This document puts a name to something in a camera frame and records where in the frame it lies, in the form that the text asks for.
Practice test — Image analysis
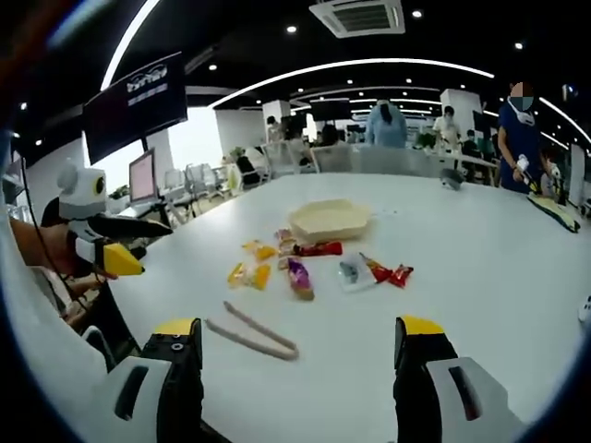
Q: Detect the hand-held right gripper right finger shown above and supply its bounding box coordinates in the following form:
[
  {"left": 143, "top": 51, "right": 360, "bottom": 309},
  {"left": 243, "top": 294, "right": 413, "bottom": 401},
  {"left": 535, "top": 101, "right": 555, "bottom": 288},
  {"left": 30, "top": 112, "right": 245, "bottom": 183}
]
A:
[{"left": 392, "top": 315, "right": 528, "bottom": 443}]

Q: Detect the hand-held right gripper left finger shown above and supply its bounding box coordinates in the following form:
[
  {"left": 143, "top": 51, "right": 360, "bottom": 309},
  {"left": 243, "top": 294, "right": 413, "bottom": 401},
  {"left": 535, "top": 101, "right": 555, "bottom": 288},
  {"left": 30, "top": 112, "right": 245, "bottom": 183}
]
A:
[{"left": 94, "top": 317, "right": 205, "bottom": 443}]

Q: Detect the beige tray container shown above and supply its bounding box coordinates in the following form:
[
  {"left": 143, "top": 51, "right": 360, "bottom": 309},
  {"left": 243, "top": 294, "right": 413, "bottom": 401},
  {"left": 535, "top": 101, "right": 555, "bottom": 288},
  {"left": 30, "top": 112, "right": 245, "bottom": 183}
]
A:
[{"left": 287, "top": 198, "right": 373, "bottom": 244}]

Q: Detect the green potted plant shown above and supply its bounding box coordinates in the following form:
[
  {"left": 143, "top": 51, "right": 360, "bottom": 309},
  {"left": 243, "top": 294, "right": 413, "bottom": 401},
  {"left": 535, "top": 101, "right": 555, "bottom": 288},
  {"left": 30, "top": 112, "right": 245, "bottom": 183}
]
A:
[{"left": 107, "top": 184, "right": 131, "bottom": 214}]

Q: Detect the small desk monitor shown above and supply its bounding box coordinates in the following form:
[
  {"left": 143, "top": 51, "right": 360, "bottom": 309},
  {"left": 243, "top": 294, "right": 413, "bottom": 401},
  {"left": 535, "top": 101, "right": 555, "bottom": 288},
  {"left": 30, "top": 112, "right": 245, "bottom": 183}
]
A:
[{"left": 128, "top": 148, "right": 158, "bottom": 205}]

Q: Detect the white office chair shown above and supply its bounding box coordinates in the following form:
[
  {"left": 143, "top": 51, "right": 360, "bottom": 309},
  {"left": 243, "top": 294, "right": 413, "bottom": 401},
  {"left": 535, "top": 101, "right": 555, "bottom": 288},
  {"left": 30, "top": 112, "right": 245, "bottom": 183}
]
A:
[{"left": 184, "top": 163, "right": 223, "bottom": 204}]

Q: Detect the small red snack packet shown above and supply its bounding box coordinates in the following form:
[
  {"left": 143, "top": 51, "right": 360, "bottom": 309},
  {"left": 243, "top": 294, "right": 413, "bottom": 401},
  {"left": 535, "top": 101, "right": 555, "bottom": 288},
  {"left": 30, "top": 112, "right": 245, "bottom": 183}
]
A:
[{"left": 389, "top": 263, "right": 415, "bottom": 290}]

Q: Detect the red striped snack packet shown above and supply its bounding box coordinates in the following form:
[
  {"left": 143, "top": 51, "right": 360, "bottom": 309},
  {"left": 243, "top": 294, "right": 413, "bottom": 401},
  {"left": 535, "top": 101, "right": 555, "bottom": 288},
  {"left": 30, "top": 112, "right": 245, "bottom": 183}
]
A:
[{"left": 359, "top": 252, "right": 394, "bottom": 284}]

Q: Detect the white grey snack packet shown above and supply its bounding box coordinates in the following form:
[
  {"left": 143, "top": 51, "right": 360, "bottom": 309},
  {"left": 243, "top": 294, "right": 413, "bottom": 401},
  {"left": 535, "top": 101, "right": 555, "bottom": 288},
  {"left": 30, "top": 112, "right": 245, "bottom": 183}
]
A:
[{"left": 337, "top": 253, "right": 377, "bottom": 293}]

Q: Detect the yellow snack packet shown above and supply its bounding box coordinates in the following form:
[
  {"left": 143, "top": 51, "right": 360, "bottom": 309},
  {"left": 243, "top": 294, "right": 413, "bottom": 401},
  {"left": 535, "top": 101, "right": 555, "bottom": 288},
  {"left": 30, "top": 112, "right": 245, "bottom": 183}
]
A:
[
  {"left": 241, "top": 239, "right": 279, "bottom": 261},
  {"left": 226, "top": 261, "right": 272, "bottom": 292}
]

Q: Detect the purple snack packet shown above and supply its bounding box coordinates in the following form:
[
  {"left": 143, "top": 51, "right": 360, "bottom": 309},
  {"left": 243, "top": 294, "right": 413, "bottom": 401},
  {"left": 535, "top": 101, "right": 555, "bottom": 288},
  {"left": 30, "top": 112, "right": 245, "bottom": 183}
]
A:
[{"left": 286, "top": 257, "right": 317, "bottom": 302}]

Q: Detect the long red snack packet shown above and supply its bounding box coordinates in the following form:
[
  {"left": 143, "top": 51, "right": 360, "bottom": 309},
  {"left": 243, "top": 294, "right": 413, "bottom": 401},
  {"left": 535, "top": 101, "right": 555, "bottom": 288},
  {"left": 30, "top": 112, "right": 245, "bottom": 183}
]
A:
[{"left": 294, "top": 240, "right": 344, "bottom": 258}]

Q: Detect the grey object on table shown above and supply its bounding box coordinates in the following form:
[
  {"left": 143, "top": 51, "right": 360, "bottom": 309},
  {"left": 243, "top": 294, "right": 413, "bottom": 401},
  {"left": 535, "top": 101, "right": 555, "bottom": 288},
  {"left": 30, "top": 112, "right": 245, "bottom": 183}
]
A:
[{"left": 440, "top": 167, "right": 465, "bottom": 192}]

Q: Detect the yellow dark cloth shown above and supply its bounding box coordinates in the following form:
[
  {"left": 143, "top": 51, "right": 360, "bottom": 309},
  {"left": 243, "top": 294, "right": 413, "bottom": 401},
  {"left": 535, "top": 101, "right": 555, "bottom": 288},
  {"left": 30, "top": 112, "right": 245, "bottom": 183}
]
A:
[{"left": 527, "top": 192, "right": 582, "bottom": 235}]

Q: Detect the ceiling air vent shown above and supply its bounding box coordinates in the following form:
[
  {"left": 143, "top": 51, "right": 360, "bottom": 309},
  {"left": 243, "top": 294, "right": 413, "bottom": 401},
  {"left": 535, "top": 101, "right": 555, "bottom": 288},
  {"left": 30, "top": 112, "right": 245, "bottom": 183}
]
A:
[{"left": 308, "top": 0, "right": 407, "bottom": 40}]

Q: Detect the black cable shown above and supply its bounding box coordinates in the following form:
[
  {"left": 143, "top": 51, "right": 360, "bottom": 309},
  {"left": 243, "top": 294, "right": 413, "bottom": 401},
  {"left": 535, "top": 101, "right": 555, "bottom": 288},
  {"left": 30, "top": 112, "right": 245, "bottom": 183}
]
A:
[{"left": 18, "top": 155, "right": 75, "bottom": 296}]

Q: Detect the large black wall screen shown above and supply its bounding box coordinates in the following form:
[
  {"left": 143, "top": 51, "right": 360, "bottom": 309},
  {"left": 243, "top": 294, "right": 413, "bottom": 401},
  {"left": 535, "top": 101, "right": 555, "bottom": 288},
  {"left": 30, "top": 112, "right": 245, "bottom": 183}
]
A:
[{"left": 82, "top": 51, "right": 189, "bottom": 166}]

